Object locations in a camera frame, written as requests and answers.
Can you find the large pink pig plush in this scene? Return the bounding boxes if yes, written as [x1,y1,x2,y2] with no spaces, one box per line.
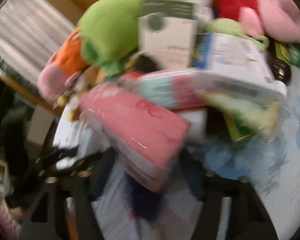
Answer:
[37,28,88,103]

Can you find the red dress pig plush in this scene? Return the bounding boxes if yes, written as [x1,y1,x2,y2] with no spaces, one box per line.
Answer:
[217,0,300,44]

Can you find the large green plush toy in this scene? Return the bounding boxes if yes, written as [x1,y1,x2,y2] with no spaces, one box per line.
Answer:
[77,0,183,77]

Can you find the pink tissue pack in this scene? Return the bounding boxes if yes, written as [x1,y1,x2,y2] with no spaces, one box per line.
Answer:
[79,82,191,192]

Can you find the brown glass medicine bottle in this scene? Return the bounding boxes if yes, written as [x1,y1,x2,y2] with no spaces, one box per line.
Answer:
[267,38,292,86]

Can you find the white green carton box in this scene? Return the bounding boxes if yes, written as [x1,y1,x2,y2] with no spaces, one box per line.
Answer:
[138,0,197,70]

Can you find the white curtain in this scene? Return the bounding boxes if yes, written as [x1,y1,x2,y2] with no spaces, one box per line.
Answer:
[0,0,75,84]

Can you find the brown bear plush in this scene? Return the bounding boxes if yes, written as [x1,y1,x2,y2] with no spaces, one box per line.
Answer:
[56,66,106,121]

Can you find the green medicine box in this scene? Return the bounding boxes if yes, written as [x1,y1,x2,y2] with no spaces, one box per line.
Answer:
[203,92,280,139]

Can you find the small green frog plush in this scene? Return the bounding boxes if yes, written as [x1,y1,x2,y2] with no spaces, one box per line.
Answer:
[206,18,269,51]

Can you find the pink white medicine box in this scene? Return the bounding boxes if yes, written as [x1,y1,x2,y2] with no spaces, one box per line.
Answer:
[117,70,213,110]

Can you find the blue white medicine box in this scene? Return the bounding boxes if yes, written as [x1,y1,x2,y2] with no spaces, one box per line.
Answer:
[192,32,287,104]

